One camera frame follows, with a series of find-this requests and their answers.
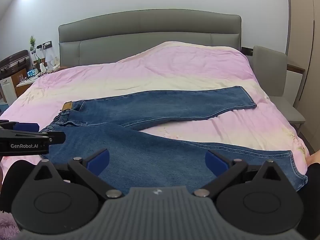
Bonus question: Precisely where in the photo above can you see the blue denim pants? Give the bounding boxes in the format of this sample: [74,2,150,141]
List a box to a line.
[40,86,308,195]

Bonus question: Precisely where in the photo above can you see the pink and cream blanket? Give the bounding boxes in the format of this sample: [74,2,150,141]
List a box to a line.
[0,41,312,178]

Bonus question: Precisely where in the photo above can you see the white bedside table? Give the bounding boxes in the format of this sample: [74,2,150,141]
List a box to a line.
[16,71,47,98]

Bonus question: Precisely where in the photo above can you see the small green potted plant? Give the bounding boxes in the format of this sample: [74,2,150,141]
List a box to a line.
[29,35,38,53]

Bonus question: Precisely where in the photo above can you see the beige wardrobe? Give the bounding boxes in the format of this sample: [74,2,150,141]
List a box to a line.
[287,0,320,153]

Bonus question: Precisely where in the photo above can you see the grey upholstered headboard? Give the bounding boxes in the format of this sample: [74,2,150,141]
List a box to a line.
[58,9,242,67]

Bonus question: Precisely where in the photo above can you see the wooden side desk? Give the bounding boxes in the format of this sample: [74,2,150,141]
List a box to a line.
[287,63,306,73]

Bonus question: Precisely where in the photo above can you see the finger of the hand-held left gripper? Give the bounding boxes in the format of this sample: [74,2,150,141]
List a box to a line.
[0,120,40,132]
[0,131,66,145]

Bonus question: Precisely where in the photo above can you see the grey chair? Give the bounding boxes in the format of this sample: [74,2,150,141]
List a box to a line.
[252,45,306,133]

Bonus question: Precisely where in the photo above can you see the person's dark clothing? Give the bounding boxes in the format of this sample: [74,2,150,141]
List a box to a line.
[297,162,320,240]
[0,159,42,214]

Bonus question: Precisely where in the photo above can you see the purple fluffy rug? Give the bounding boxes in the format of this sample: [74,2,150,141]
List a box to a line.
[0,211,22,240]

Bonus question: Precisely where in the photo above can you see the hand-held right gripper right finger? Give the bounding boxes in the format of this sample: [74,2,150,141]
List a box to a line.
[194,150,284,198]

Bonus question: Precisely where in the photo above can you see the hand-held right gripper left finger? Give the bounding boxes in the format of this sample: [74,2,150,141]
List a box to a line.
[32,148,125,198]

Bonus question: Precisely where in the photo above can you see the black wall outlet panel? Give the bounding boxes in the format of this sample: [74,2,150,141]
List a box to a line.
[36,40,52,50]

